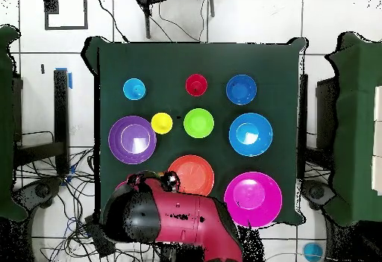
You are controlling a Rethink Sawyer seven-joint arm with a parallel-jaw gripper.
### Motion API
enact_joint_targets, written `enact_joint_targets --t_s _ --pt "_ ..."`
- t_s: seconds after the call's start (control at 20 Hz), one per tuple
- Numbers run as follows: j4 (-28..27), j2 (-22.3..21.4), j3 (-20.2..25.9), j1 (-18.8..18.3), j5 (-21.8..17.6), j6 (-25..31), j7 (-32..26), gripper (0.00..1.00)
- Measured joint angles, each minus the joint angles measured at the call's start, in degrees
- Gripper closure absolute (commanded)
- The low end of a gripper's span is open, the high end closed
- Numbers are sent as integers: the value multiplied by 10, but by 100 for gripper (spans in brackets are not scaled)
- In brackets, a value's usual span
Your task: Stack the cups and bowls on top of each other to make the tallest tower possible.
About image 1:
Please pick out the large light blue bowl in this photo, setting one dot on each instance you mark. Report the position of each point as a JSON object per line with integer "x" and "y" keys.
{"x": 250, "y": 135}

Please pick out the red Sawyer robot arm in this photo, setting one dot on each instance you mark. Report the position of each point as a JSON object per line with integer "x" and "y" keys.
{"x": 185, "y": 217}

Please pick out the green bowl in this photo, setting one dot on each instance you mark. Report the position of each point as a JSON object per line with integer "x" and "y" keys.
{"x": 198, "y": 123}

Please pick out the yellow cup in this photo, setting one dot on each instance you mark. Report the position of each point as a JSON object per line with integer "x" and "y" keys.
{"x": 161, "y": 123}

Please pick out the orange bowl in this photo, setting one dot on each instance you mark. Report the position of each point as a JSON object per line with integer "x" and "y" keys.
{"x": 194, "y": 172}

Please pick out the red cup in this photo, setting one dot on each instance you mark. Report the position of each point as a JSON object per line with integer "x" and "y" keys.
{"x": 196, "y": 85}

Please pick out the purple bowl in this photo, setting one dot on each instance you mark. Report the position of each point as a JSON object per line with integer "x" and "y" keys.
{"x": 132, "y": 140}

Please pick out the small dark blue bowl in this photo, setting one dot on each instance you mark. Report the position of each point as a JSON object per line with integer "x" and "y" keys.
{"x": 241, "y": 89}

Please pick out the light blue cup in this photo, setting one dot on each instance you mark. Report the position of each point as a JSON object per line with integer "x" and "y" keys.
{"x": 134, "y": 89}

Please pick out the dark green tablecloth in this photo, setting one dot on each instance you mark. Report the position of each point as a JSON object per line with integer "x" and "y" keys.
{"x": 179, "y": 62}

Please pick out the large pink bowl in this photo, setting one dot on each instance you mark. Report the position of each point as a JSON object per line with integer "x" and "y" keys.
{"x": 253, "y": 199}

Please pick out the black tripod stand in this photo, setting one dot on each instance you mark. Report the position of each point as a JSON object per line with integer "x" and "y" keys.
{"x": 147, "y": 17}

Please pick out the blue tape strip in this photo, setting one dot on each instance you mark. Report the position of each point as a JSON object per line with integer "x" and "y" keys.
{"x": 70, "y": 80}

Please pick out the black power strip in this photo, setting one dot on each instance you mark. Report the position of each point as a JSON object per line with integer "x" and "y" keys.
{"x": 100, "y": 238}

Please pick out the side table with green cloth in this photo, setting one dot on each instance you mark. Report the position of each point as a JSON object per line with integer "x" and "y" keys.
{"x": 6, "y": 124}
{"x": 358, "y": 124}

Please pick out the blue disc on floor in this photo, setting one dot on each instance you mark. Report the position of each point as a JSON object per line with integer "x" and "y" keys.
{"x": 313, "y": 252}

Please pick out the white boxes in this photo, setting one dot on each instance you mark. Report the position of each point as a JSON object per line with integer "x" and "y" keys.
{"x": 378, "y": 139}

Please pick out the black metal frame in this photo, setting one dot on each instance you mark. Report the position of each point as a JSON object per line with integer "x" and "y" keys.
{"x": 61, "y": 118}
{"x": 325, "y": 109}

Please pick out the dark square floor frame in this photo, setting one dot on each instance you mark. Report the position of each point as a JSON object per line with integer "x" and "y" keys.
{"x": 85, "y": 14}

